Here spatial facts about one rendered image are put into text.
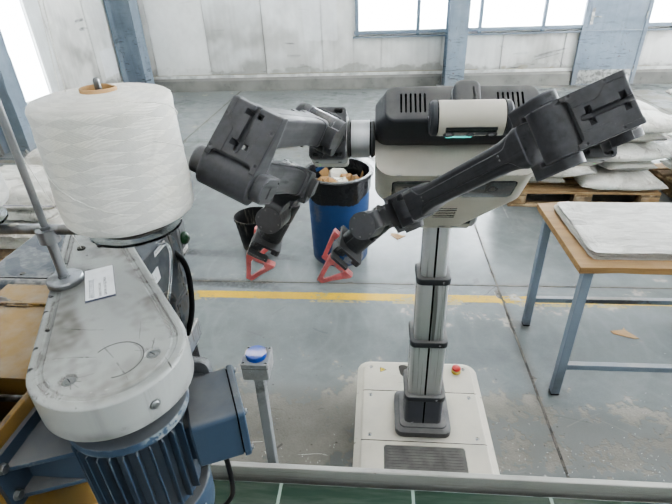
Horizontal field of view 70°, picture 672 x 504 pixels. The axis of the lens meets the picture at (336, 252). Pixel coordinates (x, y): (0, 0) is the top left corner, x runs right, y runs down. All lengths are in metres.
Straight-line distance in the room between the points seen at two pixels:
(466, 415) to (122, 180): 1.72
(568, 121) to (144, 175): 0.54
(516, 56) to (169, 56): 5.98
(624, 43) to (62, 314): 9.31
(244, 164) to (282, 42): 8.32
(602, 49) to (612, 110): 8.74
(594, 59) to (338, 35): 4.24
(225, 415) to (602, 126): 0.62
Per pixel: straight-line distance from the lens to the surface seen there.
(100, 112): 0.58
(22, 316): 0.93
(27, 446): 0.75
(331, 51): 8.85
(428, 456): 1.92
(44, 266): 1.05
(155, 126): 0.60
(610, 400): 2.70
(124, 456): 0.66
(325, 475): 1.70
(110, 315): 0.70
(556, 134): 0.72
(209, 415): 0.68
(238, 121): 0.66
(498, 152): 0.77
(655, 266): 2.27
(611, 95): 0.74
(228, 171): 0.65
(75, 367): 0.64
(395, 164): 1.15
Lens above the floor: 1.80
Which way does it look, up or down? 31 degrees down
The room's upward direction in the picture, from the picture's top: 2 degrees counter-clockwise
